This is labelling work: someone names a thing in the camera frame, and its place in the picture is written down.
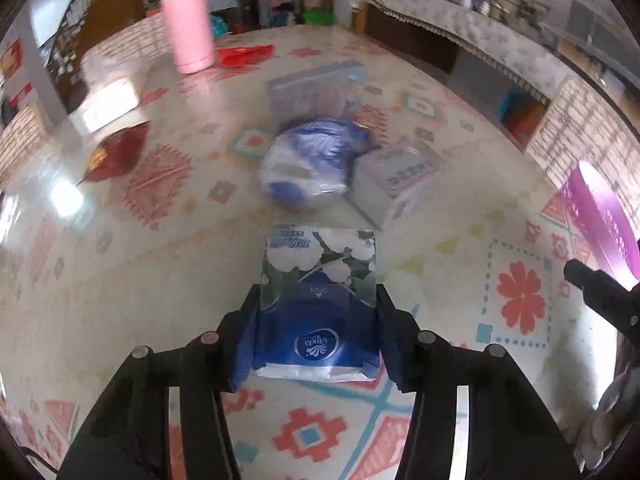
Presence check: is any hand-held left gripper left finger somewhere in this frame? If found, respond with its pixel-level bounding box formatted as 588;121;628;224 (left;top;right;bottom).
59;284;263;480

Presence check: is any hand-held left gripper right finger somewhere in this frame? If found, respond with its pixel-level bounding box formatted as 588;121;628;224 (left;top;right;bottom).
374;284;583;480

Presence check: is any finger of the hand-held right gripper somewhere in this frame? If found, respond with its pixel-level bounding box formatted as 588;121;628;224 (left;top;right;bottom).
563;258;640;341

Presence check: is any purple plastic basket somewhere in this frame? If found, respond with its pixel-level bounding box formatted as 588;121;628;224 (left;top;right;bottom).
559;161;640;291

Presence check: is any blue floral tissue pack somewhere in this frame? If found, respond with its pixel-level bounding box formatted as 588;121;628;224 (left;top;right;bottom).
252;226;383;382

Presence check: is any grey medicine box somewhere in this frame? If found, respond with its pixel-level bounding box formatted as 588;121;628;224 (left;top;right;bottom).
347;139;447;231

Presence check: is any dark red snack packet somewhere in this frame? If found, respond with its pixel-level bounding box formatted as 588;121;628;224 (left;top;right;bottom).
80;121;151;186

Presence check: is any person's right hand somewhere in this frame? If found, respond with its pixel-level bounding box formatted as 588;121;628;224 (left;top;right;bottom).
574;370;636;472

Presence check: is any chair with patterned cover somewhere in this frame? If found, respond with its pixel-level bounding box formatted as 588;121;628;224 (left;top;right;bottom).
525;76;640;196
0;105;51;186
82;12;173;63

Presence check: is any blue and white plastic bag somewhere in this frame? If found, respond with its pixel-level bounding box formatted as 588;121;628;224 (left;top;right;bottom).
257;116;373;209

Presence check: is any grey patterned tissue pack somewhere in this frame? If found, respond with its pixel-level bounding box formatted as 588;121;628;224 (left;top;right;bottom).
266;59;368;128

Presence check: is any white tissue box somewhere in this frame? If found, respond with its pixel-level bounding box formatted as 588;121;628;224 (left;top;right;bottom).
67;52;143;133

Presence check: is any red plastic wrapper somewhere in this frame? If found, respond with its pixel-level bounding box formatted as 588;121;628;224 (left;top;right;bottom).
215;44;275;67

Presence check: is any sideboard with leaf-print cloth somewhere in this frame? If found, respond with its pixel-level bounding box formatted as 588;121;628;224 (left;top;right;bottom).
360;0;591;106

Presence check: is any pink thermos bottle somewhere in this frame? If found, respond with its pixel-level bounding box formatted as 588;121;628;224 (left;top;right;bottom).
159;0;217;75

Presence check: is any green plastic bag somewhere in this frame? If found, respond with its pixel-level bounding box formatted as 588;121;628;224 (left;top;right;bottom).
302;7;335;26

